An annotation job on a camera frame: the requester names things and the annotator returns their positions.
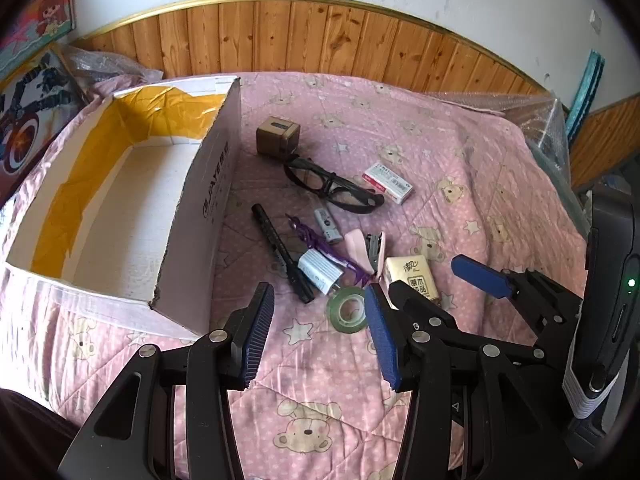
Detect blue foam boards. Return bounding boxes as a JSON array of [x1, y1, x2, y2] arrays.
[[565, 50, 606, 133]]

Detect cartoon girl picture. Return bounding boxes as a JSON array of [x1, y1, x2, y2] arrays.
[[0, 0, 78, 81]]

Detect white cardboard box yellow tape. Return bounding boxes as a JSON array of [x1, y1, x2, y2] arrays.
[[0, 74, 243, 338]]

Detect green tape roll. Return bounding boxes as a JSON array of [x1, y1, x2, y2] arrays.
[[326, 286, 371, 333]]

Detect black eyeglasses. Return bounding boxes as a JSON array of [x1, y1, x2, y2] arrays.
[[284, 156, 386, 215]]

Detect pink stapler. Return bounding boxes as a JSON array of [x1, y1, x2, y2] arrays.
[[345, 229, 388, 277]]

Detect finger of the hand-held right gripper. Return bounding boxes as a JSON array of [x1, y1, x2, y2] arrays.
[[451, 255, 585, 361], [389, 280, 501, 348]]

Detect pink bear printed blanket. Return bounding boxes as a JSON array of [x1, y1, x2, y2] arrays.
[[0, 72, 591, 480]]

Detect small grey white device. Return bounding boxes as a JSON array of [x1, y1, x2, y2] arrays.
[[314, 208, 342, 244]]

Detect small brown cardboard box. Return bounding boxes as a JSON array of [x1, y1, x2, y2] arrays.
[[256, 116, 302, 159]]

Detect cream tissue packet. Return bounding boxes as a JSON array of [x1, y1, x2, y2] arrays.
[[382, 255, 443, 308]]

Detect white charger plug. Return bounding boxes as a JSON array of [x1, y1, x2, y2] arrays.
[[297, 251, 345, 295]]

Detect superhero toy box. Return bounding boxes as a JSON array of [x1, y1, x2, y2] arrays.
[[0, 45, 88, 206]]

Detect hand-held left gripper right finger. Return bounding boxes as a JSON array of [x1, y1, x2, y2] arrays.
[[364, 284, 596, 480]]

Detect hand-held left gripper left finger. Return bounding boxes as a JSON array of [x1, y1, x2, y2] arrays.
[[57, 282, 276, 480]]

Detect purple silver toy figure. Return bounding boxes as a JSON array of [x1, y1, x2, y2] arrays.
[[285, 214, 376, 288]]

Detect small red white box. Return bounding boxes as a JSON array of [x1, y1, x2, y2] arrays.
[[362, 161, 416, 205]]

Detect black marker pen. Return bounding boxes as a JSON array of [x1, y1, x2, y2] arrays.
[[251, 203, 317, 304]]

